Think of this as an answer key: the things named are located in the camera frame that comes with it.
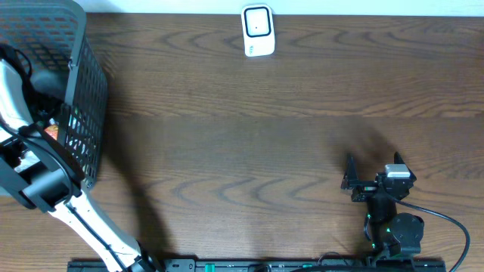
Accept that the orange snack packet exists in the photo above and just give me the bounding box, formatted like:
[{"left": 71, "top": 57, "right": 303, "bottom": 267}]
[{"left": 44, "top": 119, "right": 59, "bottom": 140}]

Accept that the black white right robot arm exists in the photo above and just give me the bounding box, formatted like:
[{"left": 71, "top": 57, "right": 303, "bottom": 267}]
[{"left": 341, "top": 153, "right": 424, "bottom": 265}]

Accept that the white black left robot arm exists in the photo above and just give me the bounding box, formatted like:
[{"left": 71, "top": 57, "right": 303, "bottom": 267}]
[{"left": 1, "top": 44, "right": 165, "bottom": 271}]

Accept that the white barcode scanner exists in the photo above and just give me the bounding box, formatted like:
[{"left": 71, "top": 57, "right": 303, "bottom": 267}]
[{"left": 240, "top": 5, "right": 275, "bottom": 57}]

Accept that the grey plastic mesh basket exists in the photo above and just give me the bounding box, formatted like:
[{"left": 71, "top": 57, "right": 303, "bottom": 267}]
[{"left": 1, "top": 0, "right": 108, "bottom": 189}]

